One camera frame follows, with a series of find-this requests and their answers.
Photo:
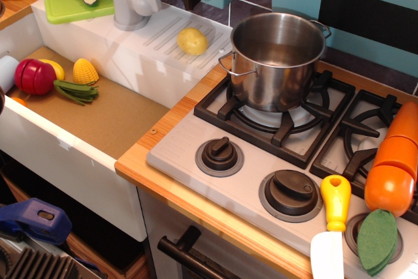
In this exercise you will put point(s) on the orange toy carrot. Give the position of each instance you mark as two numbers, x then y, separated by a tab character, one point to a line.
391	181

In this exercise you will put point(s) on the green felt carrot leaves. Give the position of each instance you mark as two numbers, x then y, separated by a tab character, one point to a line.
377	241

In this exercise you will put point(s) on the black stove knob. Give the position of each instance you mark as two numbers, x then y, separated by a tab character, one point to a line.
290	196
219	158

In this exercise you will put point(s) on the red toy apple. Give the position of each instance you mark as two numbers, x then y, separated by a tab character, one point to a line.
34	77

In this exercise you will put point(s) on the yellow toy lemon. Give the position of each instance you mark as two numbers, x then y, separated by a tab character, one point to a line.
59	70

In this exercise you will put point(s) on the right black burner grate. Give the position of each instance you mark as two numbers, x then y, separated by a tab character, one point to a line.
351	147

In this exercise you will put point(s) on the blue clamp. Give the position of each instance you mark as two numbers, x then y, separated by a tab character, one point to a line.
36	219

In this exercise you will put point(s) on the left black burner grate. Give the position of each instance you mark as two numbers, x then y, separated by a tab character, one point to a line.
294	136

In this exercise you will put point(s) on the white cylinder cup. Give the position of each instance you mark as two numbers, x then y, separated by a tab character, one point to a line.
8	67

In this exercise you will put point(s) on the yellow handled toy knife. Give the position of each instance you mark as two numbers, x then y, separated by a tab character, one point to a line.
326	248

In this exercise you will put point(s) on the stainless steel pot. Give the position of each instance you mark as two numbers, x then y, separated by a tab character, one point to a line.
274	60

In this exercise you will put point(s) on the black burner grate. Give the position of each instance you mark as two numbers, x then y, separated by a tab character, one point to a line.
294	136
351	147

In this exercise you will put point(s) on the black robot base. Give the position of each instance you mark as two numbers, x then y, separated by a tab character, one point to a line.
20	260

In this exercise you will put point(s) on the left black stove knob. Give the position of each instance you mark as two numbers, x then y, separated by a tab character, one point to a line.
219	158

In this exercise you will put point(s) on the black oven door handle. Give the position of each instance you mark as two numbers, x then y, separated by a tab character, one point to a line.
181	253

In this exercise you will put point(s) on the yellow toy corn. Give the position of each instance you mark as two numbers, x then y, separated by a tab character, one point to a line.
84	72

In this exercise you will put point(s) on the green felt corn leaves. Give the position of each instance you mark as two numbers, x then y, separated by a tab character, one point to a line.
77	92

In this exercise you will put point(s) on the middle black stove knob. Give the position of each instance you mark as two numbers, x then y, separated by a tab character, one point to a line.
290	196

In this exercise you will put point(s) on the small orange toy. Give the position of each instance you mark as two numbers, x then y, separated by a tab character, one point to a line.
20	101

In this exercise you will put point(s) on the right grey stove knob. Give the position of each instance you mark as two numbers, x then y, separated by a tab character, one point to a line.
352	231

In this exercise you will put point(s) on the yellow toy potato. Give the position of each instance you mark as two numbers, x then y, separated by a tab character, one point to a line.
192	41

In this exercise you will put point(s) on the grey toy faucet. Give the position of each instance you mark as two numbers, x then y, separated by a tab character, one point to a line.
130	15

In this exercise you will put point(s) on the green cutting board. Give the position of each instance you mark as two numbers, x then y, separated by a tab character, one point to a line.
66	11

